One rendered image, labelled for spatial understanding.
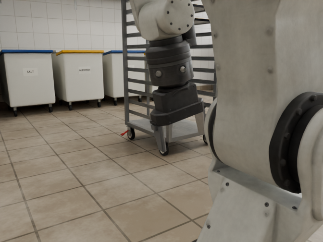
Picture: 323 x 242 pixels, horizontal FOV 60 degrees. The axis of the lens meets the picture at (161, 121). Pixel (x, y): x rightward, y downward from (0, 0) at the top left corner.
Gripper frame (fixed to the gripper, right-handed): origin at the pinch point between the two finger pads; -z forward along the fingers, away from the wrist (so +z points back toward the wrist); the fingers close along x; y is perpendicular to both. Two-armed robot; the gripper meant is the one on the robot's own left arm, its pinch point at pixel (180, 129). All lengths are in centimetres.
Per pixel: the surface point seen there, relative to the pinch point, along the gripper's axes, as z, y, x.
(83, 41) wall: 16, 385, 87
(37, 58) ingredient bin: 8, 315, 11
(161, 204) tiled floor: -62, 60, 17
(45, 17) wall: 56, 382, 44
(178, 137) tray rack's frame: -57, 112, 62
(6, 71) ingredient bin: 2, 312, -25
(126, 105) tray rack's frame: -40, 172, 52
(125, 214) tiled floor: -58, 61, -2
